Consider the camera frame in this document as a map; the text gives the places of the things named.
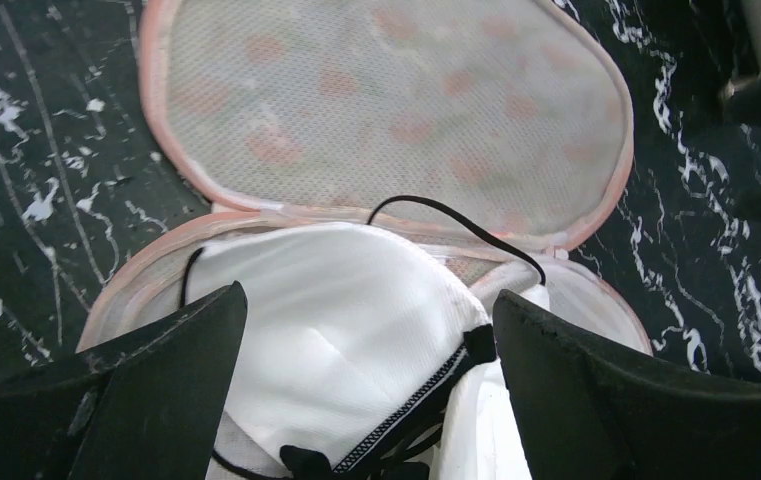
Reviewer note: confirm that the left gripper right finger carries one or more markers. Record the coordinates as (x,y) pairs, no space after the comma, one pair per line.
(588,407)

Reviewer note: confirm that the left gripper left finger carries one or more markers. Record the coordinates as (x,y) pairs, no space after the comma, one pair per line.
(144,405)

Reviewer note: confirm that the white bra black trim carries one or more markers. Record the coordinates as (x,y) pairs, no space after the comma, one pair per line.
(363,357)

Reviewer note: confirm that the floral pink mesh laundry bag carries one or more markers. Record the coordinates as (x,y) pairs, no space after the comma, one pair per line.
(286,113)

